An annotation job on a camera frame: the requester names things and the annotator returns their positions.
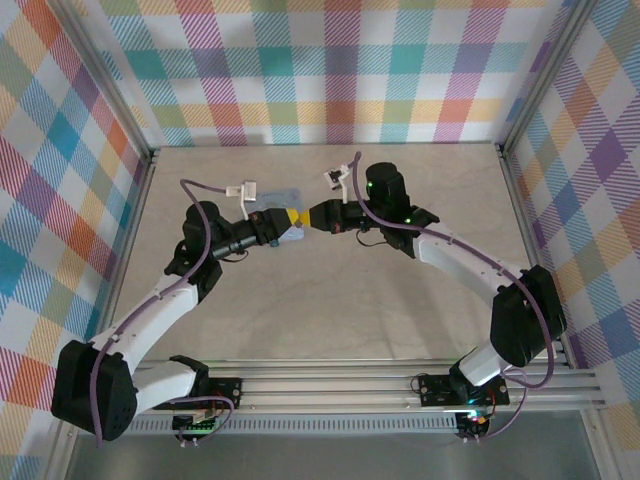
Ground left circuit board green lights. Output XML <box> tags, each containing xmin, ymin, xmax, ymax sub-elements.
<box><xmin>171</xmin><ymin>411</ymin><xmax>222</xmax><ymax>434</ymax></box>

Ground circuit board green lights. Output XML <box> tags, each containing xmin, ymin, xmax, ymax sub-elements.
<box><xmin>456</xmin><ymin>410</ymin><xmax>492</xmax><ymax>432</ymax></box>
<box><xmin>171</xmin><ymin>411</ymin><xmax>222</xmax><ymax>434</ymax></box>

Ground grey metal sheet panel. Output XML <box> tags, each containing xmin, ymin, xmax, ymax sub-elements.
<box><xmin>64</xmin><ymin>409</ymin><xmax>601</xmax><ymax>480</ymax></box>

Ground right circuit board green lights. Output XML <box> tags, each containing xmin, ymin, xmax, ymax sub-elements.
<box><xmin>456</xmin><ymin>410</ymin><xmax>492</xmax><ymax>432</ymax></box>

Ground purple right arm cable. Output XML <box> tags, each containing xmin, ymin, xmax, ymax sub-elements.
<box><xmin>349</xmin><ymin>151</ymin><xmax>557</xmax><ymax>444</ymax></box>

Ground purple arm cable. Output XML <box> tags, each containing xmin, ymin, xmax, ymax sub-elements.
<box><xmin>92</xmin><ymin>178</ymin><xmax>236</xmax><ymax>449</ymax></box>
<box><xmin>349</xmin><ymin>151</ymin><xmax>557</xmax><ymax>444</ymax></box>

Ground aluminium side frame rail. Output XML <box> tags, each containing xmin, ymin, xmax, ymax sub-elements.
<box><xmin>494</xmin><ymin>142</ymin><xmax>577</xmax><ymax>371</ymax></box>
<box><xmin>84</xmin><ymin>147</ymin><xmax>162</xmax><ymax>376</ymax></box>

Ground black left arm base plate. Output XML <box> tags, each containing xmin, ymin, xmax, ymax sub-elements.
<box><xmin>194</xmin><ymin>376</ymin><xmax>244</xmax><ymax>412</ymax></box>

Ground aluminium mounting rail beam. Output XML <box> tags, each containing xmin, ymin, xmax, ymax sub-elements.
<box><xmin>53</xmin><ymin>364</ymin><xmax>606</xmax><ymax>415</ymax></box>

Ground aluminium frame post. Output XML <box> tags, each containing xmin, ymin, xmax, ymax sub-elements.
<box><xmin>494</xmin><ymin>0</ymin><xmax>601</xmax><ymax>157</ymax></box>
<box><xmin>53</xmin><ymin>0</ymin><xmax>162</xmax><ymax>162</ymax></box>

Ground grey slotted cable duct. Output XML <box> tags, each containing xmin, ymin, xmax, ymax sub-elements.
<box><xmin>119</xmin><ymin>417</ymin><xmax>460</xmax><ymax>435</ymax></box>

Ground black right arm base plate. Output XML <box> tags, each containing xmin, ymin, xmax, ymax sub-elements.
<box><xmin>416</xmin><ymin>373</ymin><xmax>511</xmax><ymax>408</ymax></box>

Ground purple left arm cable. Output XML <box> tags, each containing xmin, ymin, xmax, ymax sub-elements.
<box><xmin>92</xmin><ymin>178</ymin><xmax>236</xmax><ymax>449</ymax></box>

